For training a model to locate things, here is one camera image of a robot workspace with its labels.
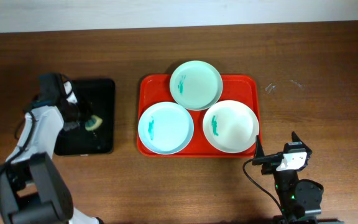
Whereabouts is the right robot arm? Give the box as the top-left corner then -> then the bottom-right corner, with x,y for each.
251,132 -> 324,223

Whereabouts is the light blue plate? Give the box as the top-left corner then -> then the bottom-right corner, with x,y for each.
137,101 -> 195,155

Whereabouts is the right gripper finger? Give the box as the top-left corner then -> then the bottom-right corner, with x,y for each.
291,131 -> 303,144
254,135 -> 265,158

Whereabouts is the mint green plate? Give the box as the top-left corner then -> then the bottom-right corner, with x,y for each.
169,60 -> 223,111

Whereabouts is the black tray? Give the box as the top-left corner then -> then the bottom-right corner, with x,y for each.
54,78 -> 116,156

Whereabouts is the yellow green sponge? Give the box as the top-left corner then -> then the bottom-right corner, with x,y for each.
85,115 -> 103,131

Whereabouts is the white plate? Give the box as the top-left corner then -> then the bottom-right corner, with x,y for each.
202,100 -> 260,154

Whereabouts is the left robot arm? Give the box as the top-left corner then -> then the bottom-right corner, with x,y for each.
0,73 -> 103,224

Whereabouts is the red plastic tray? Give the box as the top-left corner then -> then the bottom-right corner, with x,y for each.
138,74 -> 260,158

